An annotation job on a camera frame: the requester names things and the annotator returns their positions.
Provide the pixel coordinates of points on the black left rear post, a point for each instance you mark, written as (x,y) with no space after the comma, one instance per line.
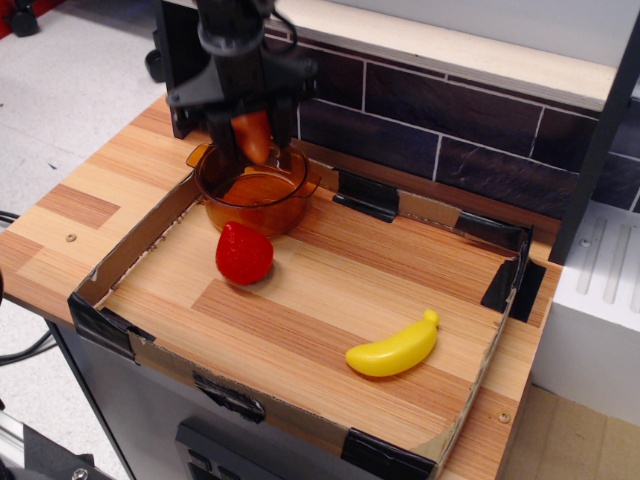
(177,40)

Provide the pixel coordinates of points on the transparent orange plastic pot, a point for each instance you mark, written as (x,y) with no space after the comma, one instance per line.
(270,198)

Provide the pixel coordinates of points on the taped cardboard fence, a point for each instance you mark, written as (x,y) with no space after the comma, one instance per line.
(266,363)

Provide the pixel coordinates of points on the black vertical post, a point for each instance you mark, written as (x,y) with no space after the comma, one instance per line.
(595,159)

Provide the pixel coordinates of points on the red plastic toy strawberry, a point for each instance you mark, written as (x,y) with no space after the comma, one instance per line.
(243,255)

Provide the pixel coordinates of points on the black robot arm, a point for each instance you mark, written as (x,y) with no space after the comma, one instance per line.
(226,25)

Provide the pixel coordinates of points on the light wooden shelf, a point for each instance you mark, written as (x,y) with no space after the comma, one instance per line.
(515,68)

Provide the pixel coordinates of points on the yellow plastic toy banana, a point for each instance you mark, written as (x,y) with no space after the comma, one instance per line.
(399,352)

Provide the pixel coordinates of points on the white grooved block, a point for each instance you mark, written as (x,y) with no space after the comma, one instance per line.
(589,349)

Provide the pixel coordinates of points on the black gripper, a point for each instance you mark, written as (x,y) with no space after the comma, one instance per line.
(241,81)

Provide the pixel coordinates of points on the black metal bracket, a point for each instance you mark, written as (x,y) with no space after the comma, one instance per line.
(26,454)

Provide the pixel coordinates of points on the orange plastic toy carrot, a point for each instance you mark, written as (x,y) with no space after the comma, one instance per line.
(253,135)

